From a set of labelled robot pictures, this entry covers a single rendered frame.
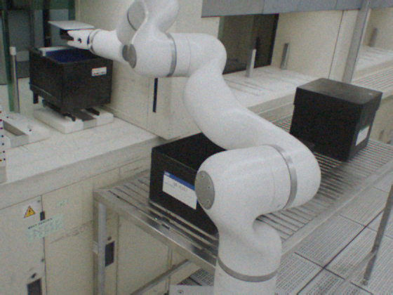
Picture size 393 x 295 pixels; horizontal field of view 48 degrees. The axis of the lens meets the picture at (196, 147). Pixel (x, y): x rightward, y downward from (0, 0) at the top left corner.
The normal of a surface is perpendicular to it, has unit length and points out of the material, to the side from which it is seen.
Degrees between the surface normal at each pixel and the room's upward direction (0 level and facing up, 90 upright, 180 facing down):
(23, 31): 90
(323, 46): 90
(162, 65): 105
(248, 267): 89
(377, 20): 90
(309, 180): 70
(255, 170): 42
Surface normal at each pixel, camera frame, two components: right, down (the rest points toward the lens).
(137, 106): -0.66, 0.25
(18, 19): 0.75, 0.33
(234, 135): -0.15, 0.53
